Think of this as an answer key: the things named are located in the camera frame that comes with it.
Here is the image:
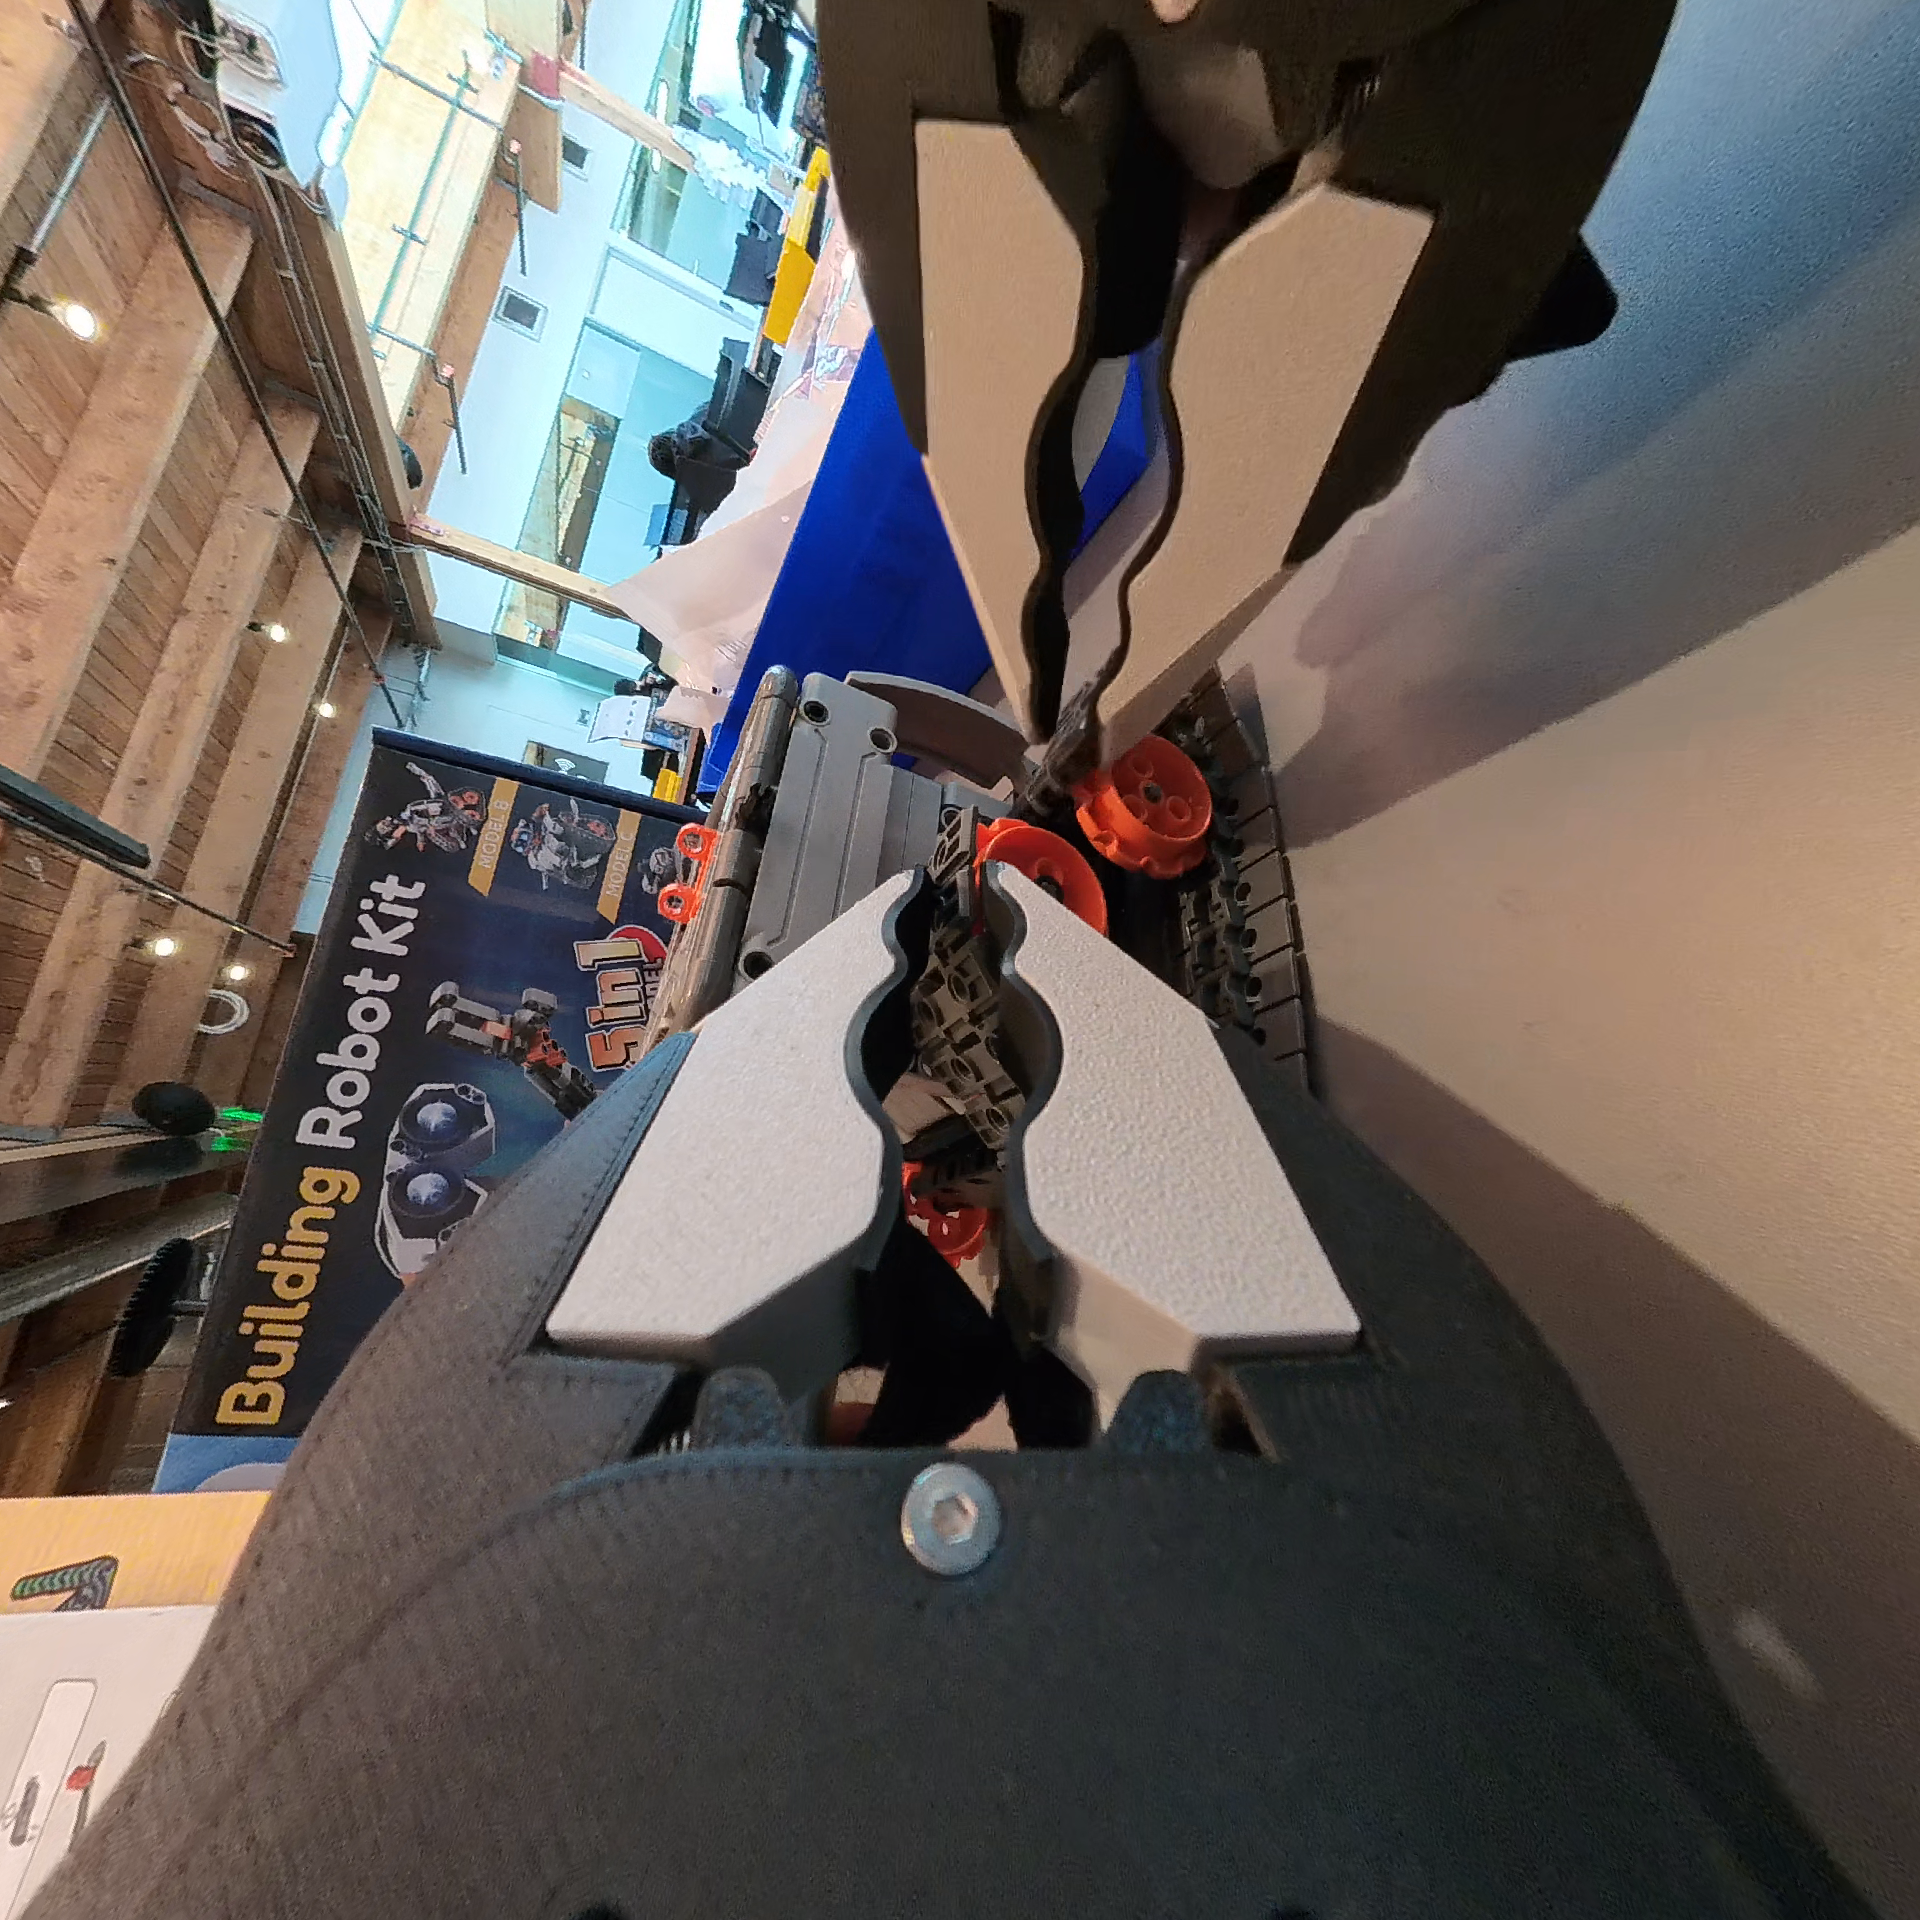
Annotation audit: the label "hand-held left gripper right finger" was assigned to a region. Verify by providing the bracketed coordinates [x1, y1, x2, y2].
[983, 866, 1364, 1433]

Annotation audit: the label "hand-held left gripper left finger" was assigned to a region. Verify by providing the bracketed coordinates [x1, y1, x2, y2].
[547, 870, 922, 1389]

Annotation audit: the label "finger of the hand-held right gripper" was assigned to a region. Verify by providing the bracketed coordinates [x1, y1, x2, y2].
[1083, 176, 1452, 746]
[911, 118, 1106, 741]

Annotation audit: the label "grey toy track chain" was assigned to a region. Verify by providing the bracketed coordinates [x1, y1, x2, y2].
[901, 666, 1318, 1157]

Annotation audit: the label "grey orange toy block vehicle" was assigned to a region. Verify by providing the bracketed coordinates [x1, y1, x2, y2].
[661, 666, 1221, 1277]

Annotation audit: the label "yellow bin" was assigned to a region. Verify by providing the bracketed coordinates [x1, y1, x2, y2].
[759, 145, 836, 350]

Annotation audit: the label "blue plastic bin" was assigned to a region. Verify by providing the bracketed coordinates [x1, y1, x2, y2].
[701, 328, 1172, 783]

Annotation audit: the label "blue printed toy box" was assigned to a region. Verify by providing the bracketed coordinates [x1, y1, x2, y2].
[170, 726, 781, 1443]

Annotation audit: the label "clear plastic bags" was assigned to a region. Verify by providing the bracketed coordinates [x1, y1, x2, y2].
[607, 495, 826, 688]

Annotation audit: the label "black bristly object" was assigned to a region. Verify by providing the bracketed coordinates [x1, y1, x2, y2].
[108, 1235, 202, 1376]

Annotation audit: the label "grey metal pipe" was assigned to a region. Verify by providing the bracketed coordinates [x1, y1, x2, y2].
[0, 1210, 226, 1325]

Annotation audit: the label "white ceiling device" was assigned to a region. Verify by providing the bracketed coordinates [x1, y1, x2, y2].
[211, 0, 380, 192]

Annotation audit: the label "dark metal bar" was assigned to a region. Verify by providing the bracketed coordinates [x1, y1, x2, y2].
[0, 760, 155, 873]

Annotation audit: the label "instruction booklet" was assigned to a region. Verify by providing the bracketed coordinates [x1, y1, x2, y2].
[0, 1603, 222, 1920]

